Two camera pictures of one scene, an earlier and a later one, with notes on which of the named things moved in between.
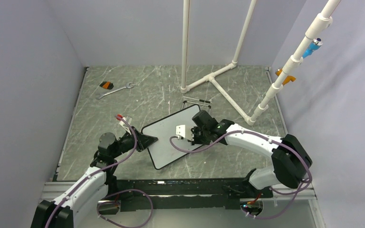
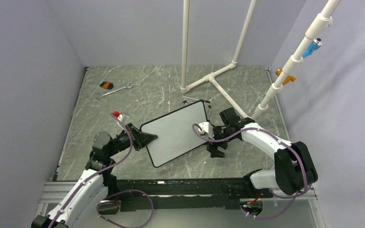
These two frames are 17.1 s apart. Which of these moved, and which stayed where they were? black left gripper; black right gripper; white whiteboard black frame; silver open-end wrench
Moved: black right gripper
Stayed: silver open-end wrench; white whiteboard black frame; black left gripper
